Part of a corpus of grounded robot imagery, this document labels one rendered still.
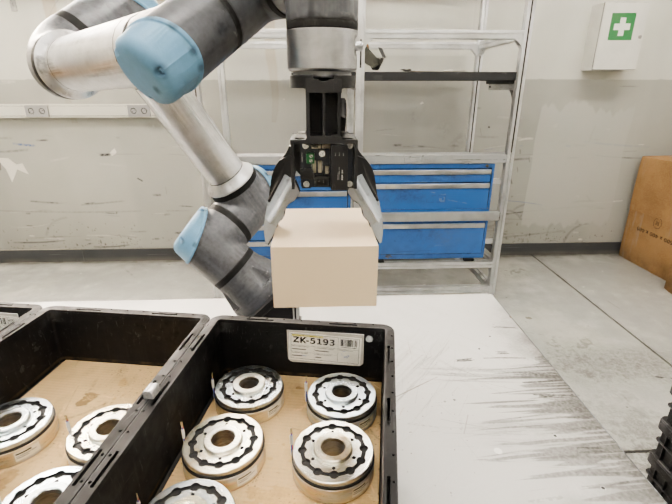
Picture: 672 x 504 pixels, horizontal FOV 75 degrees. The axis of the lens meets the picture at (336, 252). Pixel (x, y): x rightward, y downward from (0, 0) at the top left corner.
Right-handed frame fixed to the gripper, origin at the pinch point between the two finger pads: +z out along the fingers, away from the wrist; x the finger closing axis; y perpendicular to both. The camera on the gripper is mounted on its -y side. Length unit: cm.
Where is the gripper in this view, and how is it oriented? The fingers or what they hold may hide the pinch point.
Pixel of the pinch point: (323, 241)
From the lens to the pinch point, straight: 56.7
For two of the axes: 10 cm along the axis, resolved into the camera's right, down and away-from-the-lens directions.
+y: 0.4, 3.6, -9.3
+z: 0.0, 9.3, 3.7
